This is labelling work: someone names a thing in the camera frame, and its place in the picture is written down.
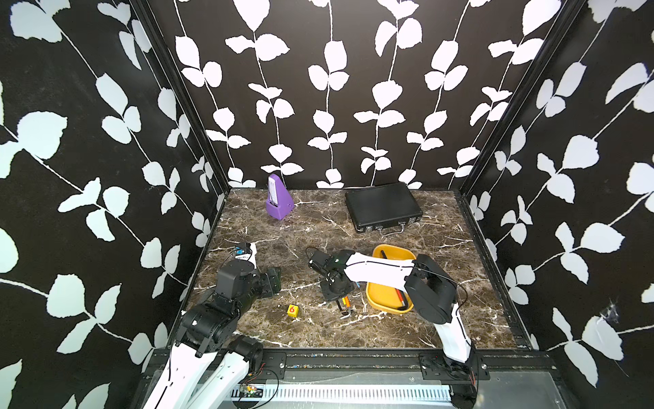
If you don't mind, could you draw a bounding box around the yellow plastic storage box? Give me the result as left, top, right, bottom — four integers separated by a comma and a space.
365, 245, 416, 315

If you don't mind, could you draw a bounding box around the red hex key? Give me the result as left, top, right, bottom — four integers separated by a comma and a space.
396, 289, 409, 311

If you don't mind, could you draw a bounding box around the large black hex key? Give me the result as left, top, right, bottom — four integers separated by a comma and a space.
376, 246, 415, 313

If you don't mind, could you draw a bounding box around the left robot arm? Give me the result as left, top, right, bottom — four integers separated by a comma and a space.
141, 259, 281, 408

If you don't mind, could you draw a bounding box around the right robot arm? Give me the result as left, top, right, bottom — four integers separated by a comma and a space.
308, 250, 473, 365

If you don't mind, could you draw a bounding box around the yellow die red six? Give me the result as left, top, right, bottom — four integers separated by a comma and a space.
287, 304, 299, 318

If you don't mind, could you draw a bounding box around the purple metronome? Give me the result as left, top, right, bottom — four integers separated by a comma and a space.
265, 174, 295, 220

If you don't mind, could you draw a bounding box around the black ribbed carrying case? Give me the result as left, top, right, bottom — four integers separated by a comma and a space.
345, 182, 423, 233

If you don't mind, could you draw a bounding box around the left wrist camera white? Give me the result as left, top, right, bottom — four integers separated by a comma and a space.
233, 242, 257, 269

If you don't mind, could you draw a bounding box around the black front mounting rail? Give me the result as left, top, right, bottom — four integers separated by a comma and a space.
256, 349, 556, 384

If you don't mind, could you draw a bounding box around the small circuit board with wires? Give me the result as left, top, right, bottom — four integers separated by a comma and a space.
232, 384, 265, 400

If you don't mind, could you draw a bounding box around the white slotted cable duct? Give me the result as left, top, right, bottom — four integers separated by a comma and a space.
228, 384, 451, 405

